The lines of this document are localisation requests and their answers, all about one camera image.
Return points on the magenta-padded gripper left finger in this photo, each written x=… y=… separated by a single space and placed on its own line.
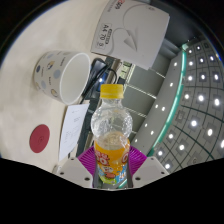
x=71 y=170

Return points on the flat round red coaster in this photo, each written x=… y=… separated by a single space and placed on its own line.
x=39 y=138

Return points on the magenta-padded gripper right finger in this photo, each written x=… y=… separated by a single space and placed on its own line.
x=150 y=170

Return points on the yellow-capped orange-label drink bottle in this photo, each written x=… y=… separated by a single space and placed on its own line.
x=112 y=156

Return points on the ceiling lights group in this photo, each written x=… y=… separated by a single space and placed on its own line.
x=200 y=96

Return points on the white dotted cup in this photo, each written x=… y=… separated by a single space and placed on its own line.
x=50 y=75

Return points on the white printed paper sheet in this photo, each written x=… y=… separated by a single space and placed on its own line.
x=72 y=130

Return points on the white copy paper package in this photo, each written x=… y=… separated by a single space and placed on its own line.
x=133 y=30

